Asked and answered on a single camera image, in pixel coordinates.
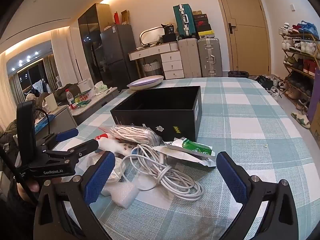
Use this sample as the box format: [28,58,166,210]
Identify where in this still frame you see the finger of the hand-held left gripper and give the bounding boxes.
[37,128,79,150]
[42,139,99,164]

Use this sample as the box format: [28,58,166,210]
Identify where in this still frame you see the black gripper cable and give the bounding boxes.
[35,108,51,137]

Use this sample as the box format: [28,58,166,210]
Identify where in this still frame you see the pile of dark shoes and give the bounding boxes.
[255,74,285,98]

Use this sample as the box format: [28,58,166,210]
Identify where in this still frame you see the white paper bag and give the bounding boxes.
[45,94,59,112]

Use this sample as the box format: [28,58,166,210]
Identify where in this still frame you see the white foam piece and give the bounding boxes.
[101,181,140,209]

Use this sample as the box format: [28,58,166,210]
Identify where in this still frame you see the black and yellow shoe box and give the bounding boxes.
[197,30,215,39]

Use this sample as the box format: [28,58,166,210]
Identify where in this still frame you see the wooden shoe rack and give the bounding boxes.
[281,30,320,105]

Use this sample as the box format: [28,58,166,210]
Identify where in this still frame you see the grey side cabinet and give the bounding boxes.
[35,105,78,137]

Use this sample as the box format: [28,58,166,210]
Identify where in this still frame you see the shoe rack with shoes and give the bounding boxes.
[279,20,320,100]

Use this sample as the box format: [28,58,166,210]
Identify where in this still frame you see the green and red container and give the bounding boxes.
[74,92,92,104]

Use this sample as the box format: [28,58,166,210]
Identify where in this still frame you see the green and white packet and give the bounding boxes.
[152,136,217,168]

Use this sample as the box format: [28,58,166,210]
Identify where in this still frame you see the silver suitcase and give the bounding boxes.
[197,38,223,77]

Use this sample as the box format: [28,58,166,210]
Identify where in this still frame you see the beige suitcase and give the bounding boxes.
[177,38,202,78]

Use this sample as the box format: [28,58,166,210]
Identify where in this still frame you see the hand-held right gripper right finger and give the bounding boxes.
[216,151,299,240]

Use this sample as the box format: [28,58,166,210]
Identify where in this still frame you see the purple board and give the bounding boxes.
[307,69,320,125]

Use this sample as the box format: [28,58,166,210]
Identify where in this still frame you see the clear packet of white rope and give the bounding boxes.
[110,125,162,145]

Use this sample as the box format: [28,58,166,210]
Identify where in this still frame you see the green and white slipper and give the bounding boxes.
[291,111,311,129]

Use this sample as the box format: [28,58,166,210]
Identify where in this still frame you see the woven basket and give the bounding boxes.
[142,60,162,77]

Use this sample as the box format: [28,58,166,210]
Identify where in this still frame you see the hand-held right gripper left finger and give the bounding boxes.
[34,151,116,240]

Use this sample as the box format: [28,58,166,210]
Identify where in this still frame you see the black cardboard box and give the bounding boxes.
[110,86,202,142]

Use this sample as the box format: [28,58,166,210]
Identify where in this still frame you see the dark window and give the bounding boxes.
[11,62,54,93]

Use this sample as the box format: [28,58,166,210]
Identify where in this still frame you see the white oval plate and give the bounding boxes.
[127,75,164,90]

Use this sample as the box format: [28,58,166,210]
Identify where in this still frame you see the white kettle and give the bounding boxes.
[77,78,95,93]

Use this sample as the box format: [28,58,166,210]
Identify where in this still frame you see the red label water bottle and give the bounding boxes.
[65,89,77,110]

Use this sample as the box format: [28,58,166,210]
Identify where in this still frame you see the tan door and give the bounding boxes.
[214,0,272,77]

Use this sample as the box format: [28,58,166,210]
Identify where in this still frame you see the dark clothes heap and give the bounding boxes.
[54,83,82,100]

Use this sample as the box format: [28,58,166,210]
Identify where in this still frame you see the white cable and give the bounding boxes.
[121,144,205,200]

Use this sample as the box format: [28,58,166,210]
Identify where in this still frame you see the teal suitcase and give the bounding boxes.
[173,4,196,40]

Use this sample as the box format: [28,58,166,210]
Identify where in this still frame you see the oval mirror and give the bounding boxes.
[139,27,165,46]

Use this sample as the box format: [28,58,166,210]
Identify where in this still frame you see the white round roll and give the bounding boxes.
[86,152,127,183]

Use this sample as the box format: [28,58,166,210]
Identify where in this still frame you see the person's left hand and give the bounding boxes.
[16,180,41,201]

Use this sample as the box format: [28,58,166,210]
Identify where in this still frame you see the green and white tissue box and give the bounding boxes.
[94,81,108,92]

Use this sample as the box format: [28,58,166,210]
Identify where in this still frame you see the hanging clothes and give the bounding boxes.
[32,80,50,93]

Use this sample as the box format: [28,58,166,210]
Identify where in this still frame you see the dark glass cabinet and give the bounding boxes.
[78,3,112,85]

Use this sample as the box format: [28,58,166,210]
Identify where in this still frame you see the grey coffee table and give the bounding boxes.
[71,87,119,124]

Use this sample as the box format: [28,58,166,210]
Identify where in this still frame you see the black bag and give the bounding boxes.
[161,24,178,44]

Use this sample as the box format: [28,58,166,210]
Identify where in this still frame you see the grey refrigerator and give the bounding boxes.
[100,24,139,85]

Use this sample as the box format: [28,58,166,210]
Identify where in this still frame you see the white desk with drawers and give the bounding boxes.
[128,42,185,79]

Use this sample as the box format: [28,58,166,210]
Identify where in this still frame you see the white plush toy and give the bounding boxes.
[96,133,140,156]

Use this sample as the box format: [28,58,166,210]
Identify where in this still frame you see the person's left forearm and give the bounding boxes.
[0,180,38,240]

